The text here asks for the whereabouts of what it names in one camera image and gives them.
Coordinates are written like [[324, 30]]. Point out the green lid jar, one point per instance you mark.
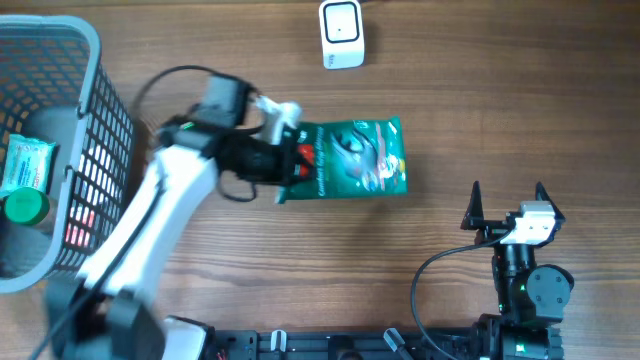
[[30, 207]]

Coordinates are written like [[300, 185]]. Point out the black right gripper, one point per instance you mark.
[[474, 217]]

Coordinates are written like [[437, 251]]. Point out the white barcode scanner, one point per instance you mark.
[[342, 34]]

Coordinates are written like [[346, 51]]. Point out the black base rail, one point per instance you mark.
[[439, 343]]

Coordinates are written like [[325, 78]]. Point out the light blue wipes packet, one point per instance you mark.
[[28, 164]]

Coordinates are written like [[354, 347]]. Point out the green 3M gloves package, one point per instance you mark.
[[350, 159]]

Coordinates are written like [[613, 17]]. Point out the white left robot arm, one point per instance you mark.
[[106, 311]]

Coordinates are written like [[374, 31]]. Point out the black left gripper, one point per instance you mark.
[[281, 170]]

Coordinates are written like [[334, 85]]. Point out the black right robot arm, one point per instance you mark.
[[531, 297]]

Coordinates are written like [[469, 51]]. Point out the grey plastic shopping basket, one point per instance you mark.
[[55, 89]]

